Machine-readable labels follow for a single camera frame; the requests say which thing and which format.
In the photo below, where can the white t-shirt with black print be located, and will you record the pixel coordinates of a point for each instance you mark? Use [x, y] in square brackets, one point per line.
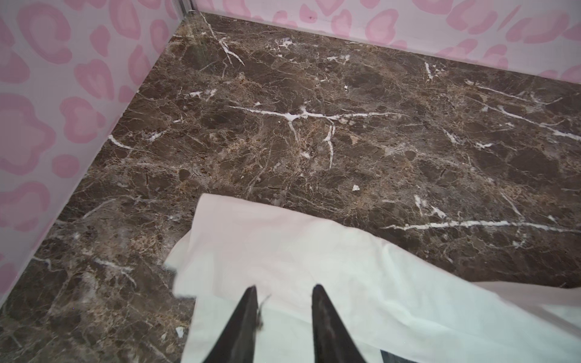
[395, 306]

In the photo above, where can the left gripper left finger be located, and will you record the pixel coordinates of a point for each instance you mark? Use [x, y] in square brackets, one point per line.
[236, 344]

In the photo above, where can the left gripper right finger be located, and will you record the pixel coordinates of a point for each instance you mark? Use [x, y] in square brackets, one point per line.
[332, 342]

